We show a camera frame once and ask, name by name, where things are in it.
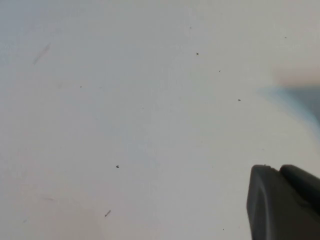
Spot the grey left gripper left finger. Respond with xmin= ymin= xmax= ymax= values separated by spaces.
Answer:
xmin=246 ymin=164 xmax=320 ymax=240

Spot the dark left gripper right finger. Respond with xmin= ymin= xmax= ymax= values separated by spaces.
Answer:
xmin=279 ymin=164 xmax=320 ymax=216

